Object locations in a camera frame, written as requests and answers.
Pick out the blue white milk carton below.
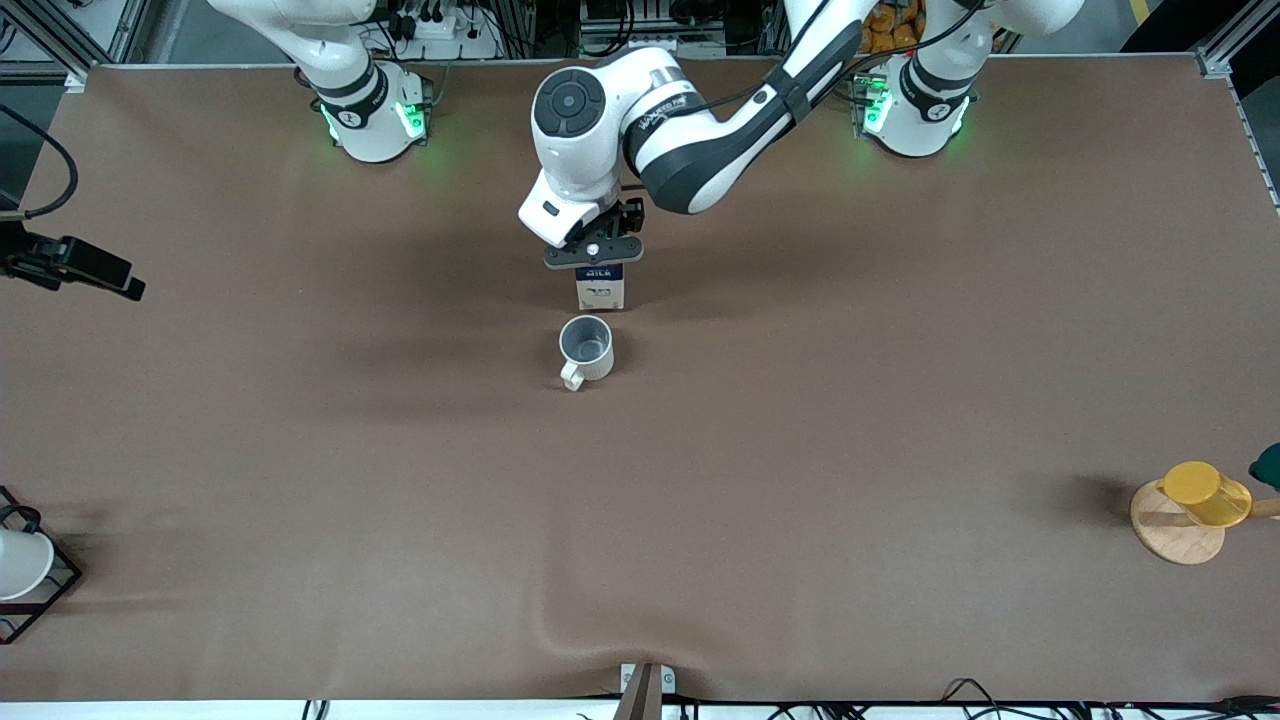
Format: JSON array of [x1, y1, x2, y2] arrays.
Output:
[[574, 262, 627, 312]]

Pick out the cream ceramic mug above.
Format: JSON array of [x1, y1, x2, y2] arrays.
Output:
[[557, 314, 616, 393]]

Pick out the white cup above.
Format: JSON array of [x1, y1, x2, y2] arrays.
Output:
[[0, 526, 56, 602]]

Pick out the round wooden cup stand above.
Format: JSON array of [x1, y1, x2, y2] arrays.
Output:
[[1130, 479, 1280, 567]]

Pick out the yellow plastic cup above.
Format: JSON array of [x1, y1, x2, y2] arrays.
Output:
[[1158, 461, 1254, 529]]

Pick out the white power strip with plugs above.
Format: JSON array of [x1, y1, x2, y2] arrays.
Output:
[[385, 0, 503, 61]]

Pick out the orange snack bag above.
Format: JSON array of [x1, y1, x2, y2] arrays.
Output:
[[862, 0, 926, 57]]

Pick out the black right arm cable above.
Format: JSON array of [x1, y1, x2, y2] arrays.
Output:
[[0, 104, 80, 221]]

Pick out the aluminium frame profile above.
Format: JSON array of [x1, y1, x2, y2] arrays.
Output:
[[0, 0, 151, 93], [1195, 0, 1280, 211]]

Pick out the black wire rack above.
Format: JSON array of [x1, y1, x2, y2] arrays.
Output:
[[0, 486, 84, 646]]

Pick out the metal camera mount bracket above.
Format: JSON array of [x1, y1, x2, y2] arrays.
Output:
[[613, 662, 678, 720]]

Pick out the black floor cables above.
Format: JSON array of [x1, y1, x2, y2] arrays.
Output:
[[300, 678, 1280, 720]]

